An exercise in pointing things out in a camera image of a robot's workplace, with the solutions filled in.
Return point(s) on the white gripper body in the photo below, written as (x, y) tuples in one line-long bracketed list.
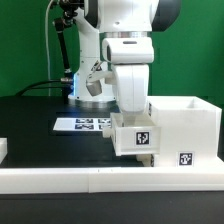
[(129, 59)]

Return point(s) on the white drawer box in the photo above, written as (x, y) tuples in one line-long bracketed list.
[(133, 135), (147, 160)]

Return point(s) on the large white drawer cabinet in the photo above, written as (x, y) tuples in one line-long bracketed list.
[(189, 133)]

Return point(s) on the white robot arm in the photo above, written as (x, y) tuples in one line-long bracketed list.
[(100, 19)]

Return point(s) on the marker tag sheet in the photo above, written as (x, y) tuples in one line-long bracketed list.
[(81, 124)]

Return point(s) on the white perimeter fence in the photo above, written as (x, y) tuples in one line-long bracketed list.
[(92, 180)]

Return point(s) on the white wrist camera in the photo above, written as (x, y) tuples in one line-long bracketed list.
[(100, 82)]

